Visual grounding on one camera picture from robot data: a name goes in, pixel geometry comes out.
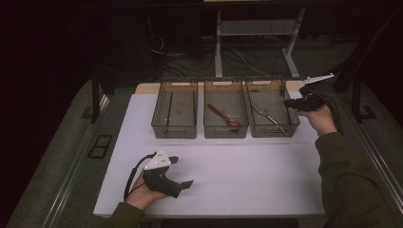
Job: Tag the black slanted bar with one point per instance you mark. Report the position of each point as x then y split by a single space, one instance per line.
364 50

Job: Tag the person's right hand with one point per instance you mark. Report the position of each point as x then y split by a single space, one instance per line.
320 122

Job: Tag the white metal stand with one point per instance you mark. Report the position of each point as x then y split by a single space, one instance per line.
218 47

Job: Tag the silver metal fork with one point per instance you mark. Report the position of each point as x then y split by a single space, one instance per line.
261 110

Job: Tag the reddish-brown wooden spoon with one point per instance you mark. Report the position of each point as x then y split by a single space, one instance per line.
221 115

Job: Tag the person's left hand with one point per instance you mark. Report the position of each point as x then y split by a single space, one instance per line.
141 196

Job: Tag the black metal stand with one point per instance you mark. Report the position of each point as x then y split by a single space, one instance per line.
356 101

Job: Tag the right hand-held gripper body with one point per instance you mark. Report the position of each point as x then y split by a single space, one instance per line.
309 101

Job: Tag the translucent grey plastic bin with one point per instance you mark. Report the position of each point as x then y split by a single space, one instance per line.
225 109
272 109
175 109

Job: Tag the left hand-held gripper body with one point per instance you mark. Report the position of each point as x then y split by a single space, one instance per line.
160 182

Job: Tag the metal floor rail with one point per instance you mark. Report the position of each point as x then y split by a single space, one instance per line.
68 183
380 164

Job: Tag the white table cover board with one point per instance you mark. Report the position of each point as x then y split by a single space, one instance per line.
237 180

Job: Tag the black chopstick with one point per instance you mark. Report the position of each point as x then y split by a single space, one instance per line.
194 106
169 109

